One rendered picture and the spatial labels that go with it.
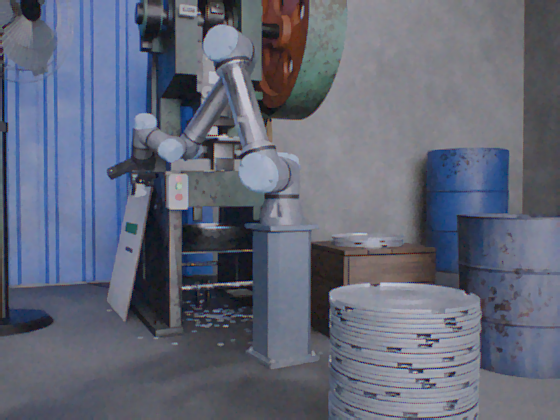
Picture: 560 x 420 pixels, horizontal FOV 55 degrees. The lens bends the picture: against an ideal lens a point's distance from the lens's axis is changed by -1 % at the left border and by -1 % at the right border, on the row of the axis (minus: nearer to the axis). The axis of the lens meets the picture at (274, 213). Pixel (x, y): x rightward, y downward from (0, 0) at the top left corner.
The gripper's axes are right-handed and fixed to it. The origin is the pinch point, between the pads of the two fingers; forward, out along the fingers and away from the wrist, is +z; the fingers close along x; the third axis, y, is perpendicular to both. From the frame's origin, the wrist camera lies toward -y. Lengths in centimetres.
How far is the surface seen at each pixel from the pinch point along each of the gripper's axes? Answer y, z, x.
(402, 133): 237, 57, 140
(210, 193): 33.3, 2.7, 4.8
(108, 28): 12, 12, 175
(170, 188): 14.1, -5.9, -2.2
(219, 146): 39.5, -8.6, 22.3
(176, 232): 17.3, 10.3, -9.5
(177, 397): 0, -2, -85
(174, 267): 16.2, 20.8, -18.3
